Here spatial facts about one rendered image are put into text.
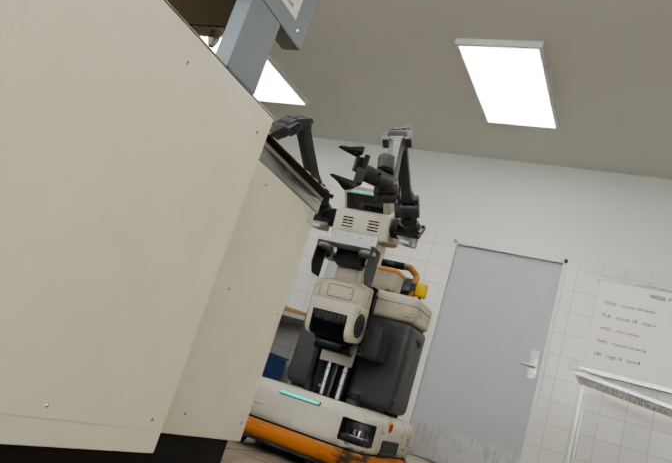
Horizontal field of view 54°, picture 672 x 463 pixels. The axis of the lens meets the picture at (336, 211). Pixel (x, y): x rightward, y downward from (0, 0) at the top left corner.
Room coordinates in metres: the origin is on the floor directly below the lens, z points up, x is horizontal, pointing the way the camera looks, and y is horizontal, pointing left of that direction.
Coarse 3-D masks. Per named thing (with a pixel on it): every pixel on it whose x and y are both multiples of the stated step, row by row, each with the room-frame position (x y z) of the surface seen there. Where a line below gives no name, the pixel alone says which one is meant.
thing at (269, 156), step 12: (264, 144) 1.76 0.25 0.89; (264, 156) 1.78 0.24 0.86; (276, 156) 1.83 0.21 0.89; (276, 168) 1.85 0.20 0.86; (288, 168) 1.91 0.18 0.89; (288, 180) 1.93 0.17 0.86; (300, 180) 1.99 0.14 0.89; (300, 192) 2.01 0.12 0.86; (312, 192) 2.08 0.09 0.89; (312, 204) 2.10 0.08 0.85
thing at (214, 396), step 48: (288, 192) 1.93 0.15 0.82; (240, 240) 1.79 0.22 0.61; (288, 240) 2.01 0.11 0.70; (240, 288) 1.86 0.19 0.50; (288, 288) 2.10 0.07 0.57; (240, 336) 1.94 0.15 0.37; (192, 384) 1.80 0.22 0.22; (240, 384) 2.01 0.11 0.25; (192, 432) 1.87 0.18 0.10; (240, 432) 2.10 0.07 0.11
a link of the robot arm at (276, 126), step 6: (276, 120) 2.57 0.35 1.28; (276, 126) 2.52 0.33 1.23; (282, 126) 2.51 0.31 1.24; (288, 126) 2.52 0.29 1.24; (294, 126) 2.52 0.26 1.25; (300, 126) 2.54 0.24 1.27; (270, 132) 2.50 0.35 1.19; (276, 132) 2.51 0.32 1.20; (282, 132) 2.53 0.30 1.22; (288, 132) 2.52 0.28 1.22; (294, 132) 2.53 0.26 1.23; (276, 138) 2.53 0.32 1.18
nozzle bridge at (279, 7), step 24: (168, 0) 1.38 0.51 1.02; (192, 0) 1.34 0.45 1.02; (216, 0) 1.31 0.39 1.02; (240, 0) 1.23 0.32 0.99; (264, 0) 1.25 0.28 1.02; (288, 0) 1.32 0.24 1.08; (312, 0) 1.40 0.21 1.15; (192, 24) 1.46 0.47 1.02; (216, 24) 1.42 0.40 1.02; (240, 24) 1.22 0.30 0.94; (264, 24) 1.27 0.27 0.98; (288, 24) 1.35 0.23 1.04; (240, 48) 1.23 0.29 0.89; (264, 48) 1.30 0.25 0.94; (288, 48) 1.42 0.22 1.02; (240, 72) 1.26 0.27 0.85
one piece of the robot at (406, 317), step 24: (384, 264) 3.25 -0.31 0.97; (408, 264) 3.20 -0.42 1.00; (384, 312) 3.00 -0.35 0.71; (408, 312) 2.95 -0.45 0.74; (312, 336) 3.14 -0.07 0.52; (408, 336) 2.94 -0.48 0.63; (312, 360) 3.05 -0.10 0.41; (360, 360) 3.02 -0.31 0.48; (408, 360) 2.99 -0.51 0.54; (312, 384) 3.06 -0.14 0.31; (336, 384) 3.01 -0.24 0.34; (360, 384) 3.01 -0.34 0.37; (384, 384) 2.96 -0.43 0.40; (408, 384) 3.07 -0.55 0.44; (384, 408) 2.95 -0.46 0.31
